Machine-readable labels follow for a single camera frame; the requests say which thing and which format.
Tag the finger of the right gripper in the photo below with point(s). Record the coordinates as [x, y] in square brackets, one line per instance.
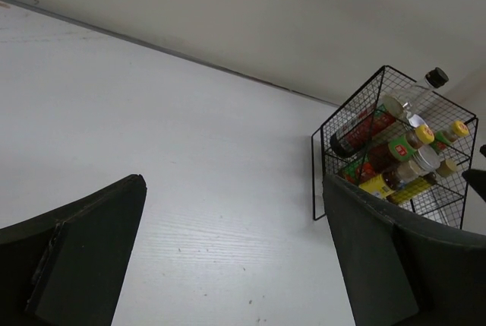
[476, 178]

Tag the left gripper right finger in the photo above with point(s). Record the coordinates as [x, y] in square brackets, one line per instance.
[400, 268]

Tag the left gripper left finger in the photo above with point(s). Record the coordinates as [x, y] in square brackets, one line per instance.
[67, 266]

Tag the red sauce bottle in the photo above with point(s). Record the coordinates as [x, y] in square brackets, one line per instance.
[446, 137]
[386, 155]

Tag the silver-lid jar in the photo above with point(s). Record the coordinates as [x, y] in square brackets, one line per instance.
[414, 120]
[422, 162]

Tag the small yellow bottle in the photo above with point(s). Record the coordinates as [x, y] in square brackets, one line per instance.
[422, 183]
[385, 184]

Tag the dark soy sauce bottle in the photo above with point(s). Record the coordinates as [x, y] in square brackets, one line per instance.
[353, 136]

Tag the black wire rack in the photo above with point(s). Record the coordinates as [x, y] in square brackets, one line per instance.
[444, 202]

